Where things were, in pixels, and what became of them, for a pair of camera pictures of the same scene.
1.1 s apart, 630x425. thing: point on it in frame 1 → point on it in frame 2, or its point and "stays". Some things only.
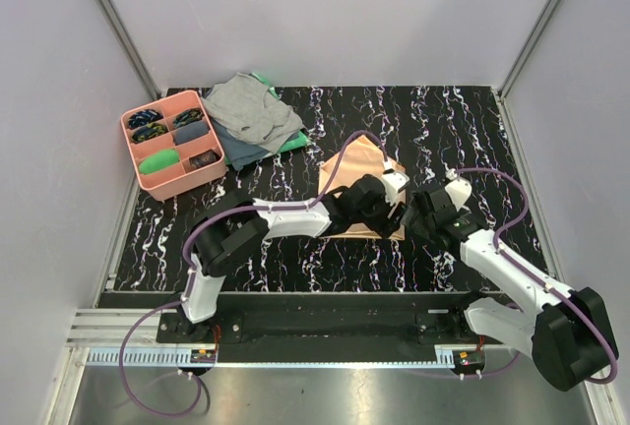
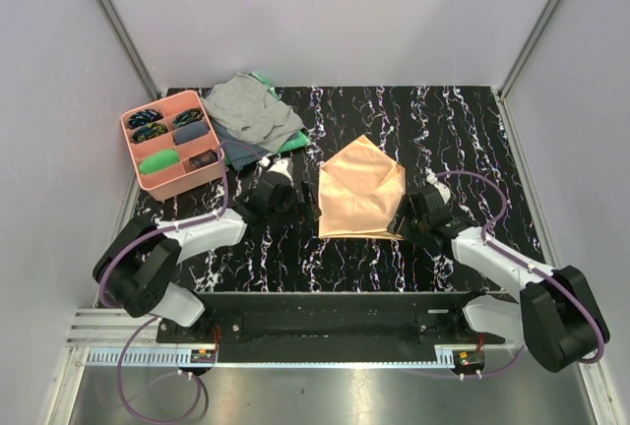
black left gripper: [387, 227] → [303, 212]
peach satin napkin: [344, 170] stays
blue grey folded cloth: [239, 152] stays
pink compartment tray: [173, 144] stays
